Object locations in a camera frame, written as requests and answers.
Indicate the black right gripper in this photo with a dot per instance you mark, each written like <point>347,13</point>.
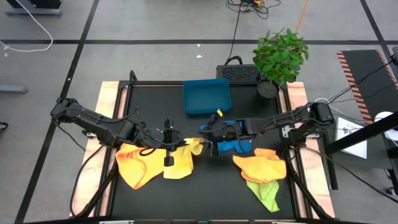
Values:
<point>224,130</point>

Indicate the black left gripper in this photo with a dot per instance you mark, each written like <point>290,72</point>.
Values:
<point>152,137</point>

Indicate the blue microfiber towel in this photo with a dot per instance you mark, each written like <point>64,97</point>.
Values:
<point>230,146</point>

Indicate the yellow microfiber towel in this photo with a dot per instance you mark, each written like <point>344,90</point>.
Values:
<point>180,165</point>

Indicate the orange microfiber towel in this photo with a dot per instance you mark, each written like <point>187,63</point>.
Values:
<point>136,168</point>
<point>261,168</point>

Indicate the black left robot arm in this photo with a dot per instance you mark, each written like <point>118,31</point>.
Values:
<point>93,123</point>

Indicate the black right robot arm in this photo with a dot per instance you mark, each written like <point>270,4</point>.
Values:
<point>280,119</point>

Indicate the green microfiber towel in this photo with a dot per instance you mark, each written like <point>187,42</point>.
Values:
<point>267,196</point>

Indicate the teal plastic bin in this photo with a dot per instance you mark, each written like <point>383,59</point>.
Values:
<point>206,98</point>

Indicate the black mesh computer case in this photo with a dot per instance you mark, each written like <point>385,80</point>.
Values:
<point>239,73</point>

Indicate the black plant pot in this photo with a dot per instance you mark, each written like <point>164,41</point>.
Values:
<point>267,89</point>

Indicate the light wooden table board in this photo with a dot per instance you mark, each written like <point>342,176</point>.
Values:
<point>297,93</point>
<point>107,93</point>

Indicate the black support strut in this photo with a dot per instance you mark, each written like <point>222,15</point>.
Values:
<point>308,196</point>
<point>96,196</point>

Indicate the green leafy plant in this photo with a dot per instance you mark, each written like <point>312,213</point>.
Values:
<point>280,56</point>

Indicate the black stand leg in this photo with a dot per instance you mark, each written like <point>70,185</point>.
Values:
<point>331,168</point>

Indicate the white paper sheet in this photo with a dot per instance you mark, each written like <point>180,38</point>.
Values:
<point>354,146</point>

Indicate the black rig beam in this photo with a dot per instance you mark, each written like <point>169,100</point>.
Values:
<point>360,133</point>

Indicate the black mat striped edge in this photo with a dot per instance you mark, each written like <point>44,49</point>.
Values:
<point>363,71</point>

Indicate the white round object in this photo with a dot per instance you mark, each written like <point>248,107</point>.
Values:
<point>381,117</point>

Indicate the grey floor bar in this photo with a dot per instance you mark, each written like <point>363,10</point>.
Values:
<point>12,89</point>

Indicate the grey desk foot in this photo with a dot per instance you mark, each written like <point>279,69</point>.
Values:
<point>34,12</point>

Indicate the black table frame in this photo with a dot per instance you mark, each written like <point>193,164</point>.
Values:
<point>155,83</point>

